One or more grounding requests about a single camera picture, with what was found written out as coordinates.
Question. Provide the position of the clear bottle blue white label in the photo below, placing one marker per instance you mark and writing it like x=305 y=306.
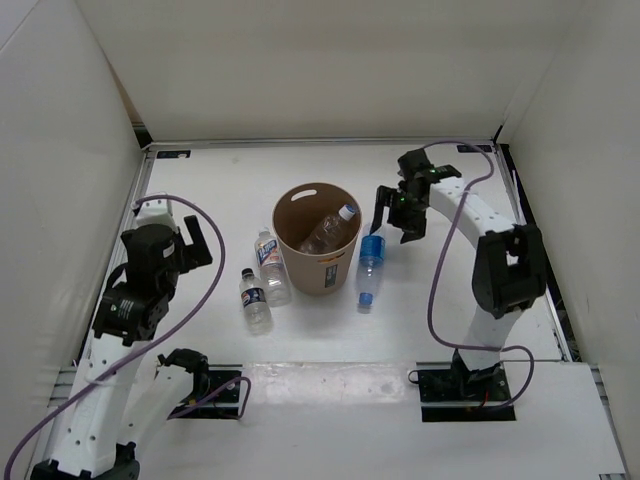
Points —
x=272 y=268

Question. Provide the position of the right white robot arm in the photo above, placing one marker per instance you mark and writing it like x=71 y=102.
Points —
x=509 y=271

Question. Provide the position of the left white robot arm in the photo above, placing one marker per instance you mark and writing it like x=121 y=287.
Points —
x=136 y=298

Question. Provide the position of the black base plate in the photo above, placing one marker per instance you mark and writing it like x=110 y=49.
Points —
x=443 y=401
x=225 y=405

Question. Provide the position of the clear unlabelled plastic bottle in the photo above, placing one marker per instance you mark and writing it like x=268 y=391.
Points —
x=329 y=232

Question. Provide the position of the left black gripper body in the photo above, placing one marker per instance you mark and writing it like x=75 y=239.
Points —
x=183 y=262

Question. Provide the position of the left dark table label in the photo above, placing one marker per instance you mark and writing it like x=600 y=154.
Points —
x=173 y=154

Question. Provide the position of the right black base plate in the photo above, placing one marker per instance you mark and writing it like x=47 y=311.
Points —
x=443 y=401

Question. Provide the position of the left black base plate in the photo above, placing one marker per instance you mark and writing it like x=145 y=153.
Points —
x=225 y=405

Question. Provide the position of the right dark table label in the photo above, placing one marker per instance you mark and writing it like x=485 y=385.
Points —
x=475 y=148

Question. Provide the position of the dark table label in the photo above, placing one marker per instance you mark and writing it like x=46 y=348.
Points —
x=173 y=154
x=475 y=148

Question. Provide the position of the brown cylindrical waste bin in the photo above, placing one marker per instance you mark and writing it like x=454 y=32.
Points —
x=294 y=217

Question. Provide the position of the small Pepsi bottle black cap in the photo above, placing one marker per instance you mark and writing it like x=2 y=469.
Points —
x=255 y=308

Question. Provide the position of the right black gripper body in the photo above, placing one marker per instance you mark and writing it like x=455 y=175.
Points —
x=404 y=212

